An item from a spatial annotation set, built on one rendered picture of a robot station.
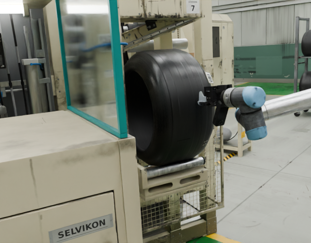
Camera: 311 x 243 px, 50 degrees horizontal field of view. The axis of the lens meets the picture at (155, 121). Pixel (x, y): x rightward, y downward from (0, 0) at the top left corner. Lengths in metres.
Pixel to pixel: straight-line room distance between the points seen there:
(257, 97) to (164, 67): 0.47
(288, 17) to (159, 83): 11.92
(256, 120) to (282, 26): 12.11
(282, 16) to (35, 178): 12.81
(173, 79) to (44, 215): 0.87
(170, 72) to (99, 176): 0.78
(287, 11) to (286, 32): 0.73
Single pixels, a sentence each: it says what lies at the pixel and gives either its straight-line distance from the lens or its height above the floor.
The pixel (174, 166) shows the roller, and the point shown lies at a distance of 1.62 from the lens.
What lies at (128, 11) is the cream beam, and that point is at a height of 1.67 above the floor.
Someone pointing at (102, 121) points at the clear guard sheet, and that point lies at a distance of 0.92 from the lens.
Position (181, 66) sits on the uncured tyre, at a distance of 1.51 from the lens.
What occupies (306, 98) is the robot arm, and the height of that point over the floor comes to 1.26.
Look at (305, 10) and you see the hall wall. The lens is 13.06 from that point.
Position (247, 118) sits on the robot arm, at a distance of 1.21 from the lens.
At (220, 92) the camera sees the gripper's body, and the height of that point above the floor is 1.29.
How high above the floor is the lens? 1.47
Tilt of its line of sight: 12 degrees down
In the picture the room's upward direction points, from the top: 3 degrees counter-clockwise
